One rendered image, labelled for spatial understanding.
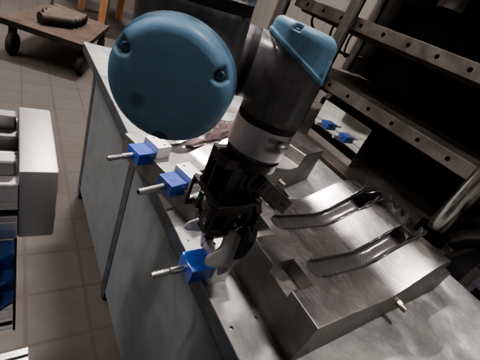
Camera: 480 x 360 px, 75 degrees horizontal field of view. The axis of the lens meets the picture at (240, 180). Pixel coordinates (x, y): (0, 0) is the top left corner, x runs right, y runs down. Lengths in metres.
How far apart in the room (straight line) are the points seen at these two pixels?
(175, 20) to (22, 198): 0.26
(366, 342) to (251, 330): 0.22
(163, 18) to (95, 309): 1.32
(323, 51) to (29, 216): 0.34
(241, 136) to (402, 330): 0.51
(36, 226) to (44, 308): 1.05
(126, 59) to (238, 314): 0.42
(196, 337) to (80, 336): 0.74
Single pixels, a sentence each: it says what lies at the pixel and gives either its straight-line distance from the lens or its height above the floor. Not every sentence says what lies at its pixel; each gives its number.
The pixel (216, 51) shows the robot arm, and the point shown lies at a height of 1.17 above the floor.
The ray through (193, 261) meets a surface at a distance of 0.51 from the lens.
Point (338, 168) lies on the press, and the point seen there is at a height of 0.78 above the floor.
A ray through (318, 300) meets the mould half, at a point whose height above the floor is 0.89.
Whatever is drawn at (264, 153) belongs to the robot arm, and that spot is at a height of 1.06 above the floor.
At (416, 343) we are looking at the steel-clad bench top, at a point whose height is 0.80.
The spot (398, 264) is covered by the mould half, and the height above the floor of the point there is 0.91.
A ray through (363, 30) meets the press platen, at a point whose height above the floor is 1.25.
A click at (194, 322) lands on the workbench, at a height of 0.63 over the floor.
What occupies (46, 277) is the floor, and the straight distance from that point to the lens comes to 1.52.
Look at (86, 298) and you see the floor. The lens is 1.46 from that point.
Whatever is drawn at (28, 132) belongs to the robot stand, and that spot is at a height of 0.99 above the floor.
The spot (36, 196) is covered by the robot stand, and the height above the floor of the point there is 0.96.
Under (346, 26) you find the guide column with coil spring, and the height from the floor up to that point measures 1.24.
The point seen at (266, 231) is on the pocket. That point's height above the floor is 0.88.
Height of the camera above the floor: 1.20
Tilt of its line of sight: 29 degrees down
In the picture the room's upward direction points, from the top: 25 degrees clockwise
